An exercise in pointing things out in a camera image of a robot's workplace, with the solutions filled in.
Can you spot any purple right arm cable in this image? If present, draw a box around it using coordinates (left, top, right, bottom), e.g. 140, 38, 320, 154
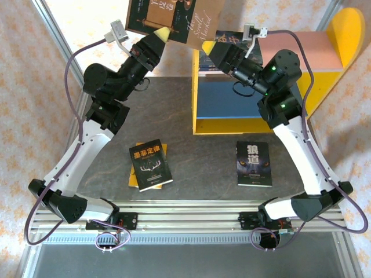
249, 28, 369, 253

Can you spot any yellow book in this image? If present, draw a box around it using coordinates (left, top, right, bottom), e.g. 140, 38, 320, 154
128, 142, 168, 189

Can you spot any black antler book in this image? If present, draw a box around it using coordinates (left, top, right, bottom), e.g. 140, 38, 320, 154
129, 138, 174, 192

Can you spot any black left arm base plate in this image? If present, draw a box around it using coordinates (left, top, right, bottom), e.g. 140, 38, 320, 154
85, 212, 139, 231

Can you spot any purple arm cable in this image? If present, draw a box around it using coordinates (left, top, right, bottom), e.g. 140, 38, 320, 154
24, 37, 132, 253
249, 28, 369, 253

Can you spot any aluminium frame post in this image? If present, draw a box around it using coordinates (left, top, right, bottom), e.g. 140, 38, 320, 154
31, 0, 88, 87
315, 0, 344, 31

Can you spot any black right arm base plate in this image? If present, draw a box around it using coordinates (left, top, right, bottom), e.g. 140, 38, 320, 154
238, 211, 292, 231

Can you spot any black wolf-eyes book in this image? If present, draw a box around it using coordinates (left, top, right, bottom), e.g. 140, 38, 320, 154
236, 141, 273, 188

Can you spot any brown scroll book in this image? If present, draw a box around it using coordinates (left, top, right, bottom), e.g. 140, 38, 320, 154
126, 0, 225, 53

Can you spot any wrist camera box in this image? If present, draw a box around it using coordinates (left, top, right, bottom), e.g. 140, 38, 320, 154
103, 19, 137, 57
242, 23, 270, 56

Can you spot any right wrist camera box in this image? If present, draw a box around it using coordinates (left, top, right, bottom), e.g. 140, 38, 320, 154
242, 23, 270, 56

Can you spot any aluminium rail bed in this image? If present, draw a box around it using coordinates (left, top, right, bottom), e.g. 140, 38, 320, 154
30, 199, 347, 235

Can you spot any yellow pink blue bookshelf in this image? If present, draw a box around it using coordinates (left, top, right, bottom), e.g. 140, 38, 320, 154
192, 7, 366, 136

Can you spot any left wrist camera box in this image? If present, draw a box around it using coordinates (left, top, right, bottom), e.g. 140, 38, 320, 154
103, 19, 137, 57

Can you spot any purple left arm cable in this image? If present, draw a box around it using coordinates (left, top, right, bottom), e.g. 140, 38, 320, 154
24, 37, 132, 253

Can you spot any grey slotted cable duct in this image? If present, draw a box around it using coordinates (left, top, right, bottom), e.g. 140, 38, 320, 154
42, 233, 334, 246

